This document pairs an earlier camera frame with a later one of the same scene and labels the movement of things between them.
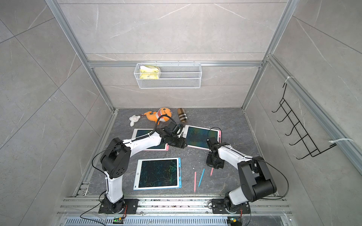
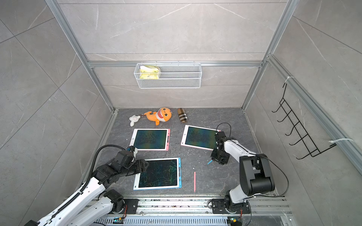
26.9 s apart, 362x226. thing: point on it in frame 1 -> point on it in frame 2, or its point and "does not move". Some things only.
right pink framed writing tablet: (197, 137) does not move
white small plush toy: (133, 119) does not move
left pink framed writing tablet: (138, 133) does not move
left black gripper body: (177, 141) -> (134, 168)
